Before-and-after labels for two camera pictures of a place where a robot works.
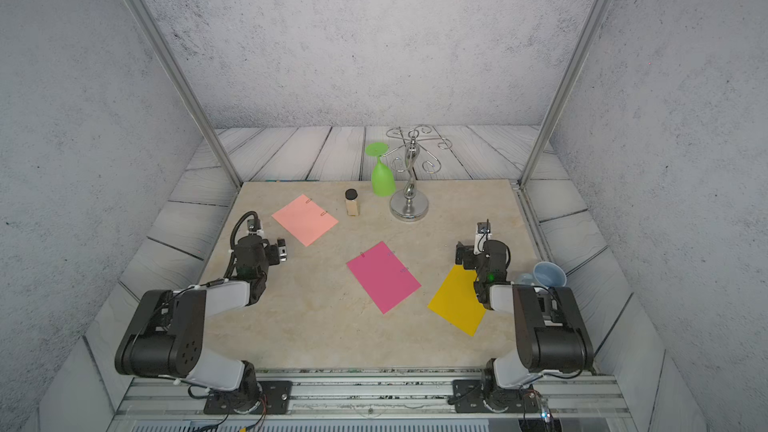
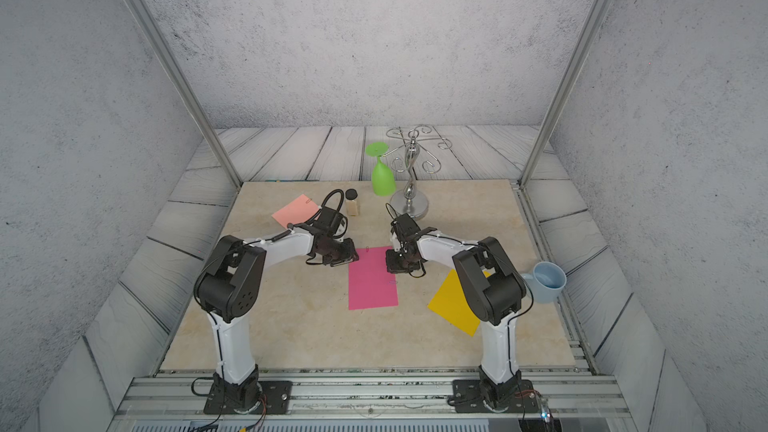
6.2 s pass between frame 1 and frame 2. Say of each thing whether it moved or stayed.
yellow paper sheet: stayed
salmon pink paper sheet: stayed
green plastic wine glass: stayed
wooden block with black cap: stayed
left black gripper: moved
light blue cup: stayed
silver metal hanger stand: stayed
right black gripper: moved
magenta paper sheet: moved
